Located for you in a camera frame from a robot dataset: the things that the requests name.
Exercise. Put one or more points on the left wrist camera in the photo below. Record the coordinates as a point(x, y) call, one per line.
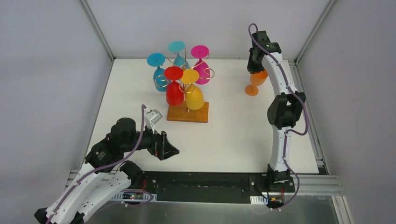
point(151, 118)

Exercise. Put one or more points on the blue wine glass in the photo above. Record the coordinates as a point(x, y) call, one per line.
point(160, 81)

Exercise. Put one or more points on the teal wine glass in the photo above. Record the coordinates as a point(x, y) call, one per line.
point(177, 47)

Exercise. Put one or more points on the wooden rack base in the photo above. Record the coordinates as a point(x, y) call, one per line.
point(182, 113)

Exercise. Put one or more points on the orange wine glass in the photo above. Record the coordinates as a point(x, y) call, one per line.
point(256, 79)

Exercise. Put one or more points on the right controller board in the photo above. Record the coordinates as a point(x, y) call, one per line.
point(275, 203)

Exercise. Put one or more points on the magenta wine glass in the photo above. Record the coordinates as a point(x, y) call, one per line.
point(201, 52)

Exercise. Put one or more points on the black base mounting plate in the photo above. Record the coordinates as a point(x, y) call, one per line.
point(201, 187)

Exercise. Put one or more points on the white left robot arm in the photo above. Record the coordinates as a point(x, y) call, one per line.
point(106, 172)

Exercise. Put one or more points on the left controller board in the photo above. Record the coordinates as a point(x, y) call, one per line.
point(132, 196)

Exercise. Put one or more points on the gold wire rack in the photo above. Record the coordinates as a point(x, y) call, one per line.
point(180, 80)

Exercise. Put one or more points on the yellow wine glass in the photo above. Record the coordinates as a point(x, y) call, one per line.
point(193, 95)

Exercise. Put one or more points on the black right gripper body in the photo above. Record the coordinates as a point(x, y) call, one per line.
point(255, 65)

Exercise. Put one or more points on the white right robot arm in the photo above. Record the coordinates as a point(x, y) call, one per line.
point(283, 113)

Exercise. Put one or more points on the controller board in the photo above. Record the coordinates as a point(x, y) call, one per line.
point(275, 203)
point(132, 196)

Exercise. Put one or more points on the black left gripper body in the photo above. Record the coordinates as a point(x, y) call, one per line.
point(160, 145)

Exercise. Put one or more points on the red wine glass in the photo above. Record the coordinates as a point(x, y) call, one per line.
point(174, 96)

